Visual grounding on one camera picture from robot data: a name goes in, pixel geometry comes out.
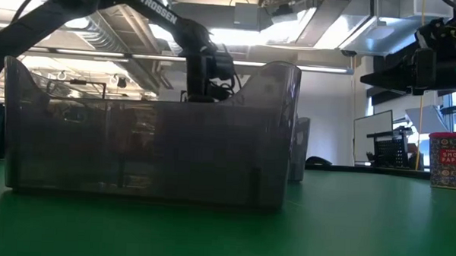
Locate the black perforated cart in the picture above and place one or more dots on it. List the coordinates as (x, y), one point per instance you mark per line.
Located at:
(390, 150)

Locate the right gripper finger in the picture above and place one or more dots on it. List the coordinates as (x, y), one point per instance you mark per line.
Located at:
(397, 75)

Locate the gray translucent plastic bin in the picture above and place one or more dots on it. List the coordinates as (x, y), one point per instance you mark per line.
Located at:
(301, 153)
(154, 159)

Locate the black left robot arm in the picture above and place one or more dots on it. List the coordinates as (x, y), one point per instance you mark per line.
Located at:
(156, 7)

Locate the white board panel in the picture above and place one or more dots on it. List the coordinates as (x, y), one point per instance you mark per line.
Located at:
(372, 137)

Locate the black table frame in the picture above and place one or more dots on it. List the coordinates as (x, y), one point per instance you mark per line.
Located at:
(363, 170)

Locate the long ceiling light strip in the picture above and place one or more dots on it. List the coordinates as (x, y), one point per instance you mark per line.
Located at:
(321, 69)

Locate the green table mat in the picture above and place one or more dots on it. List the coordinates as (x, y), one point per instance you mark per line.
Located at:
(323, 230)

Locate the red-lidded smoked paprika tin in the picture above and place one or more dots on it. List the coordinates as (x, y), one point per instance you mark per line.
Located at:
(451, 170)

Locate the gray ceiling box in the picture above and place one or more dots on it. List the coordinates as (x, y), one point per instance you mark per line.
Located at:
(247, 14)

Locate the silver spiral air duct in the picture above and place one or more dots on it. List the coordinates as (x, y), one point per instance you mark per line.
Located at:
(102, 36)

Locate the light gray angled panel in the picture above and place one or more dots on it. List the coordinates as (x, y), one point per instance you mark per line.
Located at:
(433, 120)

